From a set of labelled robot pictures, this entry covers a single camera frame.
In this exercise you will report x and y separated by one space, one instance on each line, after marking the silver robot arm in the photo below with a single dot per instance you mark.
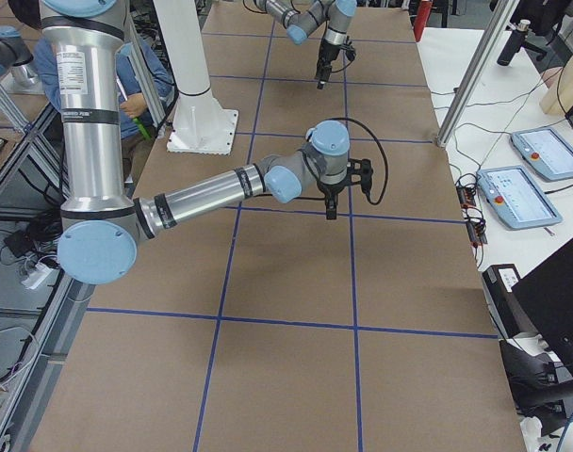
336 16
102 227

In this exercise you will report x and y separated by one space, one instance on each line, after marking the green marker pen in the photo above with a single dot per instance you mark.
142 128

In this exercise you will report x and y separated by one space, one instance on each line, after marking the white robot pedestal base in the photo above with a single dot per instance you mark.
199 123

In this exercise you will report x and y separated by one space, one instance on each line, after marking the person in blue sweater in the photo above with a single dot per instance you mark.
135 148

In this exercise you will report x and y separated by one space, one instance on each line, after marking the red cylinder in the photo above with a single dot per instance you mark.
424 9

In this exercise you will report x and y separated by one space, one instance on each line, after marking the black water bottle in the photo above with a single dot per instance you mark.
514 42

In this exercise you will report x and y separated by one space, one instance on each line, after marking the black computer box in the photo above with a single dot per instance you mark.
510 319

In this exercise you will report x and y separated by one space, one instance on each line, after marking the near teach pendant tablet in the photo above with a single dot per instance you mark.
516 198

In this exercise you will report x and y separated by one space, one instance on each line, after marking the grey aluminium frame post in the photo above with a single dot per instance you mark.
470 80

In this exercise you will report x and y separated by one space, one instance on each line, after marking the person's hand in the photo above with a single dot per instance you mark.
134 105

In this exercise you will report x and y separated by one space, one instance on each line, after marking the far teach pendant tablet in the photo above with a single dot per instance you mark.
546 151

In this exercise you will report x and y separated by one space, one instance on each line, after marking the black laptop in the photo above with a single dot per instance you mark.
546 296

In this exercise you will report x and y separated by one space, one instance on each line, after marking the teach pendant tablet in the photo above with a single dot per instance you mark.
516 198
546 151

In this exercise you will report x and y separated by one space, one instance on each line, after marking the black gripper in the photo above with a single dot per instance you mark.
332 190
325 55

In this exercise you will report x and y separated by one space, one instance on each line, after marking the black power strip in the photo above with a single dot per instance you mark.
472 215

